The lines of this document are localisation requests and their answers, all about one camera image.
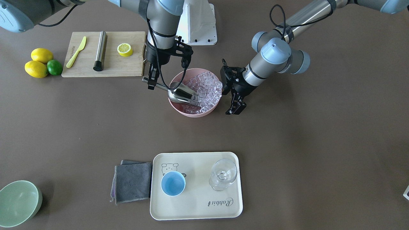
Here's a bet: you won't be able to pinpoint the green bowl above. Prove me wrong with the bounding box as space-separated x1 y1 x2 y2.
0 180 43 228

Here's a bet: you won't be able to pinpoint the stainless steel ice scoop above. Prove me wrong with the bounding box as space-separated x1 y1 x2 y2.
156 83 199 107

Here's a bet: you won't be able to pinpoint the yellow lemon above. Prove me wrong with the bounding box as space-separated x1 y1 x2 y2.
24 61 49 78
30 48 54 64

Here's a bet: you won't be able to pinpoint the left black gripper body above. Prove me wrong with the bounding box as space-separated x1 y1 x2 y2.
221 59 257 100

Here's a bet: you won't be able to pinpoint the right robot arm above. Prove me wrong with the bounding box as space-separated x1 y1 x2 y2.
1 0 193 90

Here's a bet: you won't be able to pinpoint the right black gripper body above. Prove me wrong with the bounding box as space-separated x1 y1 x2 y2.
145 35 193 68

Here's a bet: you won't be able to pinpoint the half lemon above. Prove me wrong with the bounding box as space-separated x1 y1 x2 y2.
117 43 133 57

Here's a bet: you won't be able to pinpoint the pink bowl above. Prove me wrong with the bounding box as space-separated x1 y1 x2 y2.
169 68 222 118

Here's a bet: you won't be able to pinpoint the clear wine glass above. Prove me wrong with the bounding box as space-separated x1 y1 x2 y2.
209 158 238 192

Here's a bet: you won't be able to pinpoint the green lime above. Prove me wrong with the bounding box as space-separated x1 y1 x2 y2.
46 59 63 76

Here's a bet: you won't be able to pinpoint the clear plastic ice cubes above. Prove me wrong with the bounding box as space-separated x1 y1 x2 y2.
182 71 222 115

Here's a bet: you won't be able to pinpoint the wooden cutting board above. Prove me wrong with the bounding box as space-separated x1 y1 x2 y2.
62 31 146 78

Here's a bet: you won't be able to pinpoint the yellow plastic knife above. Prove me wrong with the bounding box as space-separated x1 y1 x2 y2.
66 36 87 68

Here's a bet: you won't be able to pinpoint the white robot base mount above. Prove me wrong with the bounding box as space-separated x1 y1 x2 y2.
176 0 218 46

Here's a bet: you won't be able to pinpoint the cream serving tray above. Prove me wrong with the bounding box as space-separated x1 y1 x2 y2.
150 152 243 221

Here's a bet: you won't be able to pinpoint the grey folded cloth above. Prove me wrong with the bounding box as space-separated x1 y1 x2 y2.
111 159 152 205

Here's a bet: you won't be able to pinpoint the blue cup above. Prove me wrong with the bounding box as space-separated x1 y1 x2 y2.
161 171 186 196

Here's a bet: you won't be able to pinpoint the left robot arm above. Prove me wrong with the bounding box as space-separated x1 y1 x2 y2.
220 0 408 115

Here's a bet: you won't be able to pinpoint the steel muddler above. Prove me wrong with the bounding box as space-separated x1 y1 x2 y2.
93 31 108 72

